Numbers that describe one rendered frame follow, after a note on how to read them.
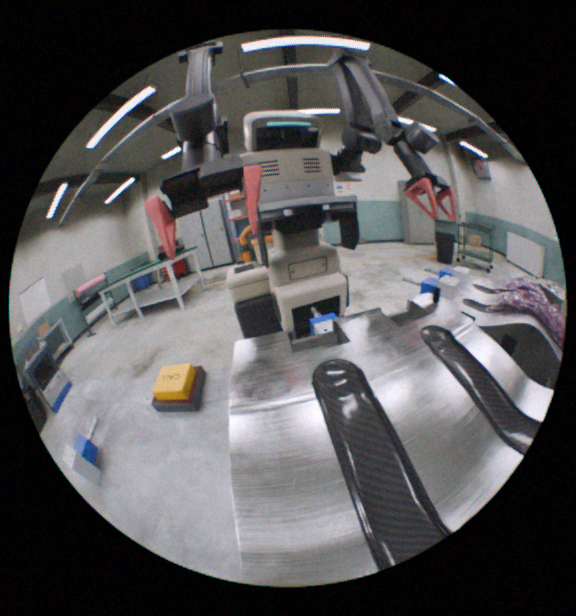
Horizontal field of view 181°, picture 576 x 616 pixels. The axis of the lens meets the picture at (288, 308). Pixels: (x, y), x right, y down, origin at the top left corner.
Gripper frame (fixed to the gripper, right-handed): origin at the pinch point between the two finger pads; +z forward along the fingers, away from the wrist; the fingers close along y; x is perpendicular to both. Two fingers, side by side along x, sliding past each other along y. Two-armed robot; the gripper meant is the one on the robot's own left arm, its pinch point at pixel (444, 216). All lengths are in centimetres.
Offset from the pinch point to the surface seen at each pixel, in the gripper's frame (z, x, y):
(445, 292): 14.4, 0.6, -9.2
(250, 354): 12.6, -1.4, -41.8
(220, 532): 28, -11, -51
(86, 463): 23, -8, -72
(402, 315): 14.3, -0.6, -23.2
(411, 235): -94, 341, 421
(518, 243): 13, 38, 648
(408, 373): 16.8, -8.9, -31.0
